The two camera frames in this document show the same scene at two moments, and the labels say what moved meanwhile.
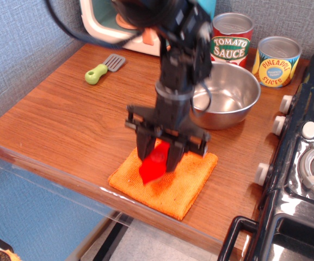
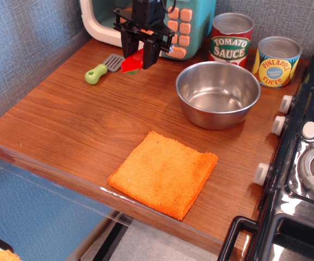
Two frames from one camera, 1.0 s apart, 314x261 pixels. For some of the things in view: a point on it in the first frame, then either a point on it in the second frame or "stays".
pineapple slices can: [276, 61] stays
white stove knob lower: [261, 173] stays
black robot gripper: [167, 122] to [147, 20]
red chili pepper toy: [154, 165] to [133, 63]
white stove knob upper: [285, 103] stays
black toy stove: [294, 223] stays
